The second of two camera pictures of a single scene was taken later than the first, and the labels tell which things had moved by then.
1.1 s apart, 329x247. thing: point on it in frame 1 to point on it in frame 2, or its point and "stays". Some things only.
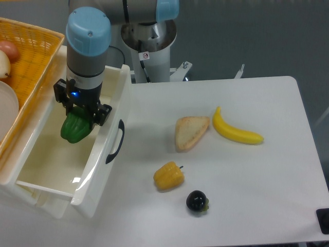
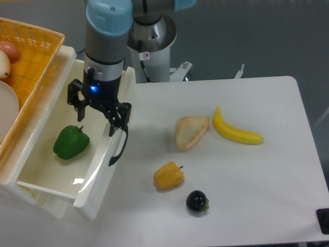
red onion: x=10 y=50 stays
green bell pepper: x=77 y=125 to x=70 y=142
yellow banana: x=242 y=136 stays
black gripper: x=88 y=99 to x=104 y=94
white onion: x=5 y=68 stays
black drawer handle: x=121 y=126 to x=113 y=159
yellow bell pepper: x=168 y=175 stays
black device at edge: x=322 y=215 stays
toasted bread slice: x=188 y=129 stays
